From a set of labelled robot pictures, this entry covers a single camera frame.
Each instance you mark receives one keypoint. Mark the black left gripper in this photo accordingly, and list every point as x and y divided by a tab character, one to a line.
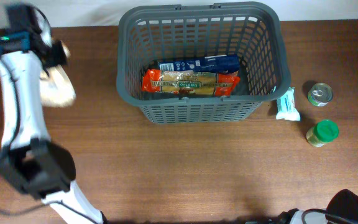
60	55

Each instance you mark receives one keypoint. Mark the clear bag of rice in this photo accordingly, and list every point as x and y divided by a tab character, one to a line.
56	89

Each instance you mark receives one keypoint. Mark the orange spaghetti packet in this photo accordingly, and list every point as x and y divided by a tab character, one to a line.
189	82

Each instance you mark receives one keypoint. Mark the blue cardboard food box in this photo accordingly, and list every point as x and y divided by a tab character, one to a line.
223	64

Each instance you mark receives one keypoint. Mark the grey plastic mesh basket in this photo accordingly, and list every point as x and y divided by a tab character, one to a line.
149	35

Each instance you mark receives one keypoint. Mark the tin can with pull tab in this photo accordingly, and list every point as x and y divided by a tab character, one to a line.
320	94

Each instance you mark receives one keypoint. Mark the green lid glass jar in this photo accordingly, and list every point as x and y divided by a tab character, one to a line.
322	133

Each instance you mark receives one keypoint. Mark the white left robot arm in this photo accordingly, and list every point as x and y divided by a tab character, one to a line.
29	160

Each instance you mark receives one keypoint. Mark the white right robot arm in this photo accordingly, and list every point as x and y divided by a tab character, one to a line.
342	209

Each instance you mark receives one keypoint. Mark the green white tissue pack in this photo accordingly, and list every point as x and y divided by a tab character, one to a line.
286	106

